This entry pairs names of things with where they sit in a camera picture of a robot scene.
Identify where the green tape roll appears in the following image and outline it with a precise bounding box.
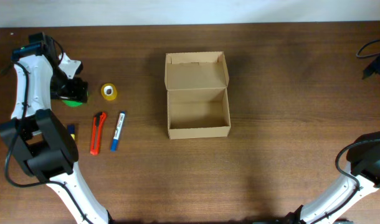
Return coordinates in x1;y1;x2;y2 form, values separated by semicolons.
59;90;88;107

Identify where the cardboard box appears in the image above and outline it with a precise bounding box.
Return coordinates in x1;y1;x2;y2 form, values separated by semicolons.
164;52;231;139

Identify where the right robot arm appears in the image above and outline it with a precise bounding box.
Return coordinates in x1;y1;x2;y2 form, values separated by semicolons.
283;131;380;223

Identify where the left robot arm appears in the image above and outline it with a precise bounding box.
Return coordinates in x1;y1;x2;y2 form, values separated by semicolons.
0;32;113;223

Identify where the yellow highlighter marker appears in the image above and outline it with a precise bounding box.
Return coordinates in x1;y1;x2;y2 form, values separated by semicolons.
67;124;75;139

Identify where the small yellow tape roll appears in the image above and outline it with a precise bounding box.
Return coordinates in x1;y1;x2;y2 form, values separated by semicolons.
100;83;118;101

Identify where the orange utility knife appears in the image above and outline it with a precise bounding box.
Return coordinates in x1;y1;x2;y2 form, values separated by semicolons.
90;112;107;156

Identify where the blue white marker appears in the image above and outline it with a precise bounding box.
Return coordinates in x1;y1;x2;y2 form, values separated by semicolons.
110;111;126;152

